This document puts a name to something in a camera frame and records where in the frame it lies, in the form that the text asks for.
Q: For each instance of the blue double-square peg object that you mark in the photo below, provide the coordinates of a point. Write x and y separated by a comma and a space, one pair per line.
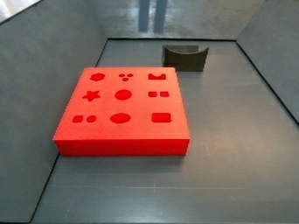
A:
151, 16

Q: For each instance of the dark curved holder stand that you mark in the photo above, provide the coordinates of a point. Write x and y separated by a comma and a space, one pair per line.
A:
184, 57

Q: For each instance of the red shape-sorting board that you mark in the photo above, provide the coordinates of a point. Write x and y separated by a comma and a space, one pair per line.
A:
124, 112

